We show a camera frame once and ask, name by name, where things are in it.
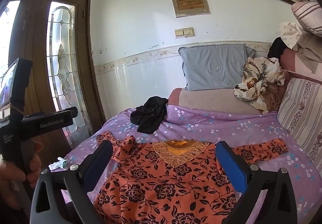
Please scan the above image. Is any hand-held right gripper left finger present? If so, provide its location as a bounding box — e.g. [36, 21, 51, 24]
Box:
[30, 140, 114, 224]

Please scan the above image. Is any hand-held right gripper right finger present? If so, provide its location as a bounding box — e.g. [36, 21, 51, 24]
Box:
[215, 141, 298, 224]

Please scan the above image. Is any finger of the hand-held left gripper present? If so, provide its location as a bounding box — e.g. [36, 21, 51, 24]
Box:
[23, 107, 78, 121]

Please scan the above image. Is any orange floral shirt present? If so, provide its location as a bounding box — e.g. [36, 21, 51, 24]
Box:
[93, 131, 288, 224]

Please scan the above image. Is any person's left hand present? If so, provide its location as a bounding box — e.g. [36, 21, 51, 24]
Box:
[0, 142, 43, 211]

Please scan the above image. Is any purple floral bed sheet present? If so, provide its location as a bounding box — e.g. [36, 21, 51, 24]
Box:
[60, 104, 322, 224]

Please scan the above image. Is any white crumpled cloth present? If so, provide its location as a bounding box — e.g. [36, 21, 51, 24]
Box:
[49, 157, 68, 171]

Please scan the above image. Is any pink mattress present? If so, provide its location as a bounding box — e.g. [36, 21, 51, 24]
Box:
[167, 87, 263, 115]

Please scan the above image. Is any wooden stained glass door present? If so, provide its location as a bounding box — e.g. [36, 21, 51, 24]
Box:
[0, 0, 105, 152]

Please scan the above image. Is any black cloth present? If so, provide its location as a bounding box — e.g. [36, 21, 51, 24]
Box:
[130, 96, 168, 134]

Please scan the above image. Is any brown floral blanket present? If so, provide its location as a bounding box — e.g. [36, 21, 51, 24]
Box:
[233, 57, 285, 114]

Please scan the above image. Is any striped floral cushion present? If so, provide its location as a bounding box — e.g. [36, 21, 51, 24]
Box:
[277, 77, 322, 174]

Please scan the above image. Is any grey pillow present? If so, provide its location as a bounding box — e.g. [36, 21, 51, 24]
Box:
[178, 43, 256, 91]

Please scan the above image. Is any black garment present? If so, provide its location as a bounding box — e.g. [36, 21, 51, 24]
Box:
[267, 37, 288, 59]

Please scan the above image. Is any brown towel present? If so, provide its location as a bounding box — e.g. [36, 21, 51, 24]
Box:
[292, 32, 322, 73]

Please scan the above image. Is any white floral cloth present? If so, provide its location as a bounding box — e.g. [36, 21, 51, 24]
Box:
[279, 22, 305, 50]

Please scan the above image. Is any striped pillow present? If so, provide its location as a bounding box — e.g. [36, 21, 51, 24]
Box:
[291, 2, 322, 37]

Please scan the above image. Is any wall light switch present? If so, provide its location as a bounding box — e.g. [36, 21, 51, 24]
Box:
[175, 27, 195, 38]

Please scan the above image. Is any wall electrical panel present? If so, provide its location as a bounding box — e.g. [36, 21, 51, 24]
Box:
[171, 0, 210, 18]

